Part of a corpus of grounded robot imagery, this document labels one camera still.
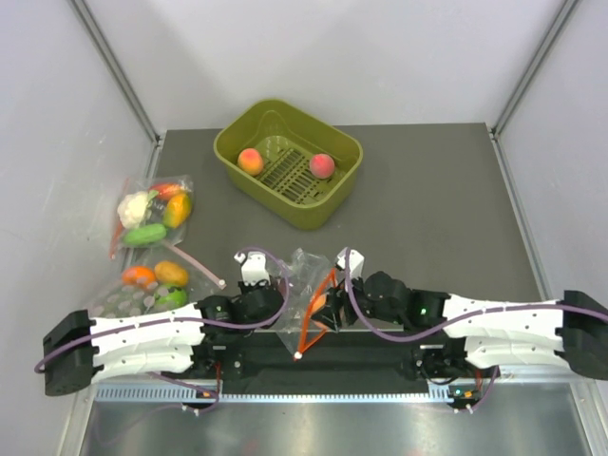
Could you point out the red fake pepper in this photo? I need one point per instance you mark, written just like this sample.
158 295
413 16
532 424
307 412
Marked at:
165 190

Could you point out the zip bag with vegetables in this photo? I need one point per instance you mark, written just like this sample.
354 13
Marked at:
156 209

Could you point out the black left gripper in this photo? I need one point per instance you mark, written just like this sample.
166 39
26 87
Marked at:
244 288

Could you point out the green fake cucumber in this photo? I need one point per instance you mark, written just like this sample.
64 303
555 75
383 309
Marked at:
144 235

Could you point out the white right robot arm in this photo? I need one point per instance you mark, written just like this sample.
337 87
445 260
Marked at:
569 332

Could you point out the pink fake peach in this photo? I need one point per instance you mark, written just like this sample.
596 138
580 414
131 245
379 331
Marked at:
322 166

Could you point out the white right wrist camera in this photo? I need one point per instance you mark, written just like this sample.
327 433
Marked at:
349 260

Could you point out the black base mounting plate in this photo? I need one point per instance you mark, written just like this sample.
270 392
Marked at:
337 362

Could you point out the white fake cauliflower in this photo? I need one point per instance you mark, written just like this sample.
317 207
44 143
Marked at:
133 210

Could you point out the yellow fake potato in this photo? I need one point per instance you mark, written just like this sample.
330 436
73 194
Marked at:
171 273

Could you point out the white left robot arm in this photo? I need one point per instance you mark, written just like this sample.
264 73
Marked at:
83 350

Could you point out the orange green fake mango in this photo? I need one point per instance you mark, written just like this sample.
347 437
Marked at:
177 210

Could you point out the small orange fake peach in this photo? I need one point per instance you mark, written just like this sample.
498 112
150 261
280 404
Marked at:
319 303

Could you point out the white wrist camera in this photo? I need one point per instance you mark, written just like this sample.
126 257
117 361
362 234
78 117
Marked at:
252 268
349 260

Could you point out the clear zip bag orange seal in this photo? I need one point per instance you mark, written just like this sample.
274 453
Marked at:
309 276

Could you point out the orange fake tomato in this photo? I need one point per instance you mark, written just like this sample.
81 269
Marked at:
139 276

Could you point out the olive green plastic basket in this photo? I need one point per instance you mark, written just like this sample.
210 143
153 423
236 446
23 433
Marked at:
287 137

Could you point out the green fake lime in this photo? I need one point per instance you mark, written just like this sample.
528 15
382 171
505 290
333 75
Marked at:
170 296

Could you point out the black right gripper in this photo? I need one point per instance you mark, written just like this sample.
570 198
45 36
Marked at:
332 313

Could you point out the grey slotted cable duct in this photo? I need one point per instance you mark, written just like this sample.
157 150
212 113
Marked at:
165 393

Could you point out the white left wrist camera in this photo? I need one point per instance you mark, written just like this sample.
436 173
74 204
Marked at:
252 268

